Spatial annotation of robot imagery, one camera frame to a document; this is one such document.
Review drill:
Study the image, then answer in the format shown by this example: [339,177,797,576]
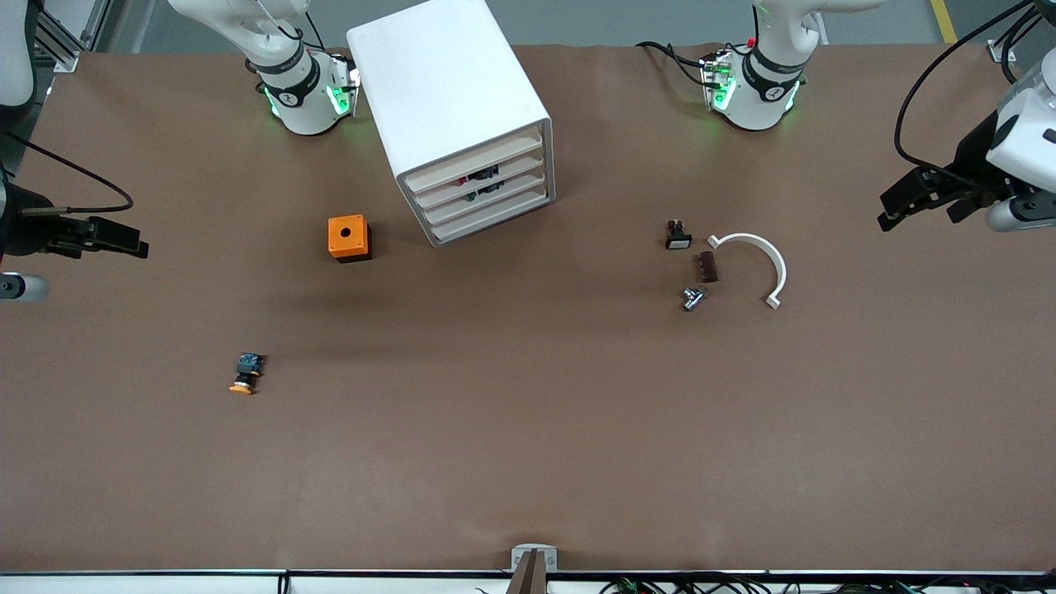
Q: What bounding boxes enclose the white curved plastic clamp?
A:
[707,233,788,310]

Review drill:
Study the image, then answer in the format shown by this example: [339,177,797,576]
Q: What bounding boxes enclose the aluminium frame post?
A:
[988,0,1056,64]
[33,0,112,75]

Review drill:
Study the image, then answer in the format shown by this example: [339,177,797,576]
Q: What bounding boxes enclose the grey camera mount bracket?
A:
[507,544,559,594]

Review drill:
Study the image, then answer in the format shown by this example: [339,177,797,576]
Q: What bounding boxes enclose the orange push button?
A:
[229,352,266,396]

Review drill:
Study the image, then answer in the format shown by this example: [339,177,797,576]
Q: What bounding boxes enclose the tangled black cables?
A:
[474,573,1056,594]

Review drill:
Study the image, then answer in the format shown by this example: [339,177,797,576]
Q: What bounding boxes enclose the orange button box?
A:
[328,214,373,264]

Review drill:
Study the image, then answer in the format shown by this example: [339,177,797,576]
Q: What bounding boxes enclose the black arm base cable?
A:
[635,40,712,88]

